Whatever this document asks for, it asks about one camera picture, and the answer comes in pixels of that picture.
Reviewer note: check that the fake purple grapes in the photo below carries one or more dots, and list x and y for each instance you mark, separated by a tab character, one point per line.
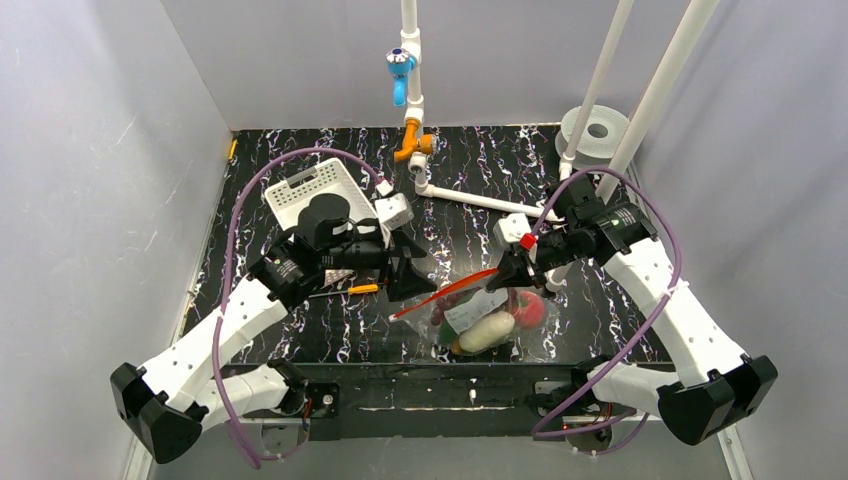
443	304

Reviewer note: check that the clear zip top bag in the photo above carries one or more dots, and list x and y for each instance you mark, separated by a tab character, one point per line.
478	303

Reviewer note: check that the white perforated plastic basket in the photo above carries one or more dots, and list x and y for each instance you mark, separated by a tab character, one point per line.
290	196

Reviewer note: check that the yellow pencil at wall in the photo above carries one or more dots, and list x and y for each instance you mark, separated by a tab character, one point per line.
233	147

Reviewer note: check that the yellow handled screwdriver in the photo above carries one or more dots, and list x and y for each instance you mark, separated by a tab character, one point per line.
355	290

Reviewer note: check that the white filament spool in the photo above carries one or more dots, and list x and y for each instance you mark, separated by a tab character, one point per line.
603	132

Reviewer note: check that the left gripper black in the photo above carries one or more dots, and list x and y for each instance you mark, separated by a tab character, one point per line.
395	261

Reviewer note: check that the orange faucet valve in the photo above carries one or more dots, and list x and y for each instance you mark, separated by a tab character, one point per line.
413	141

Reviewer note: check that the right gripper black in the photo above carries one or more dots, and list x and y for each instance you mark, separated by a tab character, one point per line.
527	255

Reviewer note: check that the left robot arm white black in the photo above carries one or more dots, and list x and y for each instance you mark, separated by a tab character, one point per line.
171	399

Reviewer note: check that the white PVC pipe frame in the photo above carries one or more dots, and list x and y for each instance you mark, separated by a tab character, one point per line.
478	166

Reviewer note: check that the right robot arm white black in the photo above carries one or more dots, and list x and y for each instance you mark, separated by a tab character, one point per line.
679	366

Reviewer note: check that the fake red apple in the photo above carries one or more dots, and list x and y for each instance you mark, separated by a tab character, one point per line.
529	311

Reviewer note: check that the blue faucet valve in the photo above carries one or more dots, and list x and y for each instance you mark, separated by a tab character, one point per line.
400	64

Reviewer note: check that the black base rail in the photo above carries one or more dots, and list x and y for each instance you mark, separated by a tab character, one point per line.
428	400

